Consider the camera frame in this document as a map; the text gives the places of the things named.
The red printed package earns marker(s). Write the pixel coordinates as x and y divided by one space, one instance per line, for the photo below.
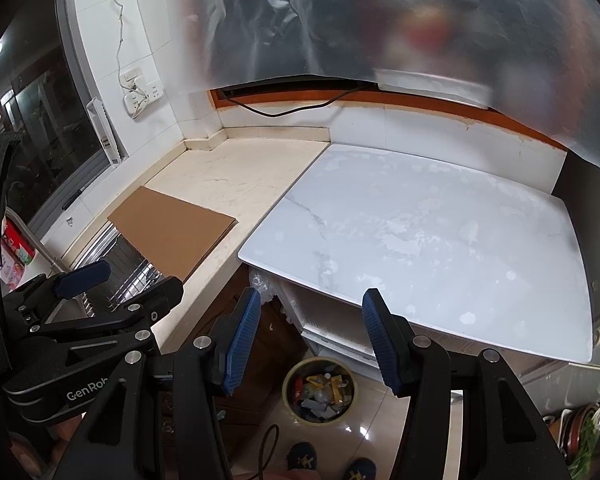
16 252

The orange wooden ledge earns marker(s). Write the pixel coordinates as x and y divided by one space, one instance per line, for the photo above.
430 105

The dark glass window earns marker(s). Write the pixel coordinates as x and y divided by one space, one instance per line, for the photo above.
35 125

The brown cardboard sheet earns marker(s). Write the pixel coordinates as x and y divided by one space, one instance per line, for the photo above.
170 225

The dark round bowl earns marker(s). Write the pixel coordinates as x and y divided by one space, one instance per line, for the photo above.
567 435

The green leafy vegetables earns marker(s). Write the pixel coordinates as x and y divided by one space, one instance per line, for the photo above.
587 447

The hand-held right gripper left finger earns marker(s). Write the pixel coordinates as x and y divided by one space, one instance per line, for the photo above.
242 340

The round cream trash bin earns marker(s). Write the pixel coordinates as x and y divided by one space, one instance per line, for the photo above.
320 419

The pile of discarded wrappers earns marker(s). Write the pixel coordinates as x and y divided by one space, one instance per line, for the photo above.
322 392

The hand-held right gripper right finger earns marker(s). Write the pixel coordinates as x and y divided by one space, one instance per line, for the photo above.
380 340

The clear plastic sheet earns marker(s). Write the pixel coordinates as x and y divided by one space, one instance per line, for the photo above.
330 20

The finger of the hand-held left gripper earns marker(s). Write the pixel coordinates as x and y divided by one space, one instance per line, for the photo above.
87 275
155 295

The white wall socket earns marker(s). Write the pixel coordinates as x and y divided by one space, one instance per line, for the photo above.
140 92

